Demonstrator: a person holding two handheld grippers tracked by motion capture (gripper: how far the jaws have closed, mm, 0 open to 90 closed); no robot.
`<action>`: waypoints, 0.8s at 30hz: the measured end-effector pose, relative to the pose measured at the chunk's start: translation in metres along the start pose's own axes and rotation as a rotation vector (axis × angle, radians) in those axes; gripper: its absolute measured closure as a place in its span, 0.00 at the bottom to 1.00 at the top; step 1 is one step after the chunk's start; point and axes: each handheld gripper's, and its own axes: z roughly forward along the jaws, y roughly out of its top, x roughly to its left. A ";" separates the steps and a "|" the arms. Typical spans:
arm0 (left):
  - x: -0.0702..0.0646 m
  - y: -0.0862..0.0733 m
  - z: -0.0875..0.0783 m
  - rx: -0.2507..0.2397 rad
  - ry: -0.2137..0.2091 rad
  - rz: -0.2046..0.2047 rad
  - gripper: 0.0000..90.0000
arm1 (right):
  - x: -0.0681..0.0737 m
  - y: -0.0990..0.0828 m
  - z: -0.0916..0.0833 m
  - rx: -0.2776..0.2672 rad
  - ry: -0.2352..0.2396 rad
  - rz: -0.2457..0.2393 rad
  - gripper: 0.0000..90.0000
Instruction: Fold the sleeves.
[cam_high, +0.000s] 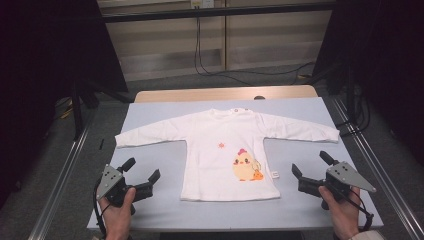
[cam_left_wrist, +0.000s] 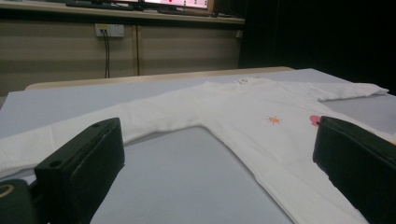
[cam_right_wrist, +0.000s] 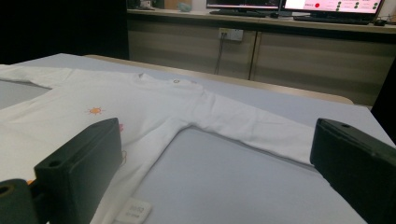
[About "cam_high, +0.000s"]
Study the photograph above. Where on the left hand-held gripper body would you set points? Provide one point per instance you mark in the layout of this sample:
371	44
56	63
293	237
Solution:
111	181

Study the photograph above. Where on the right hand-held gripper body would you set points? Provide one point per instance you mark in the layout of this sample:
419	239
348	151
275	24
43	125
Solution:
346	175

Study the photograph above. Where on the white baby shirt chick print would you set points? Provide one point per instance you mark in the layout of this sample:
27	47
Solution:
216	133

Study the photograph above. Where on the person's left hand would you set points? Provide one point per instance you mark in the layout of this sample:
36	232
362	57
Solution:
118	220

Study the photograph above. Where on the person's right hand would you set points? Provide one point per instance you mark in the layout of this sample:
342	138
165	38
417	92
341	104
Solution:
345	216

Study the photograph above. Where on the small black stick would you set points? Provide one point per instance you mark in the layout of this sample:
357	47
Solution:
101	144

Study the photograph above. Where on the black metal stand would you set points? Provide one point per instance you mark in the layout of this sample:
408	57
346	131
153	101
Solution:
77	110
350	90

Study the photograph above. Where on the wooden table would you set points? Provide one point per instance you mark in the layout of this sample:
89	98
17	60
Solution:
223	93

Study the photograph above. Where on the black curtain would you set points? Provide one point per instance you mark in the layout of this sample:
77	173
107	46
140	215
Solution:
40	66
390	66

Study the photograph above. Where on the black horizontal bar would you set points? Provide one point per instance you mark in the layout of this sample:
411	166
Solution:
216	12

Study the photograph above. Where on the aluminium floor rail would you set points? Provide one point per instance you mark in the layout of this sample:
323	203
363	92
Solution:
56	190
383	173

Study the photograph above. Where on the white wall power outlet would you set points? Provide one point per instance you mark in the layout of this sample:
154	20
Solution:
202	3

